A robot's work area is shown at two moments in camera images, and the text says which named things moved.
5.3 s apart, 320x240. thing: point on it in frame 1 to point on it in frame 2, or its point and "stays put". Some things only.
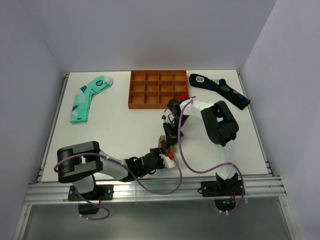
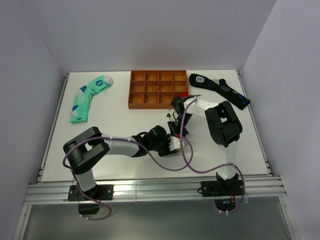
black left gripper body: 160,164 to 162,148
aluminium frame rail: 146,189 stays put
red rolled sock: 183,95 stays put
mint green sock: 80,109 stays put
